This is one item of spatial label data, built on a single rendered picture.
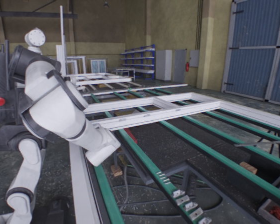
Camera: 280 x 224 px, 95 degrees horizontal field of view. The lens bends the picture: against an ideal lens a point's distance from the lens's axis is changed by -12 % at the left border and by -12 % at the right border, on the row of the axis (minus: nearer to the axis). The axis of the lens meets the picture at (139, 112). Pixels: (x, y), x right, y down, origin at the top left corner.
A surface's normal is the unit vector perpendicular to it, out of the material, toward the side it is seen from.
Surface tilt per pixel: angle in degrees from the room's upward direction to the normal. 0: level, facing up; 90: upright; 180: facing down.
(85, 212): 0
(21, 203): 90
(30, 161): 90
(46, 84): 104
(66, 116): 78
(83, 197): 0
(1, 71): 94
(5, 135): 90
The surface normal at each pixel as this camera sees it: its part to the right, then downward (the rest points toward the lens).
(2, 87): 0.73, 0.29
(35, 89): 0.57, 0.48
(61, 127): 0.42, 0.22
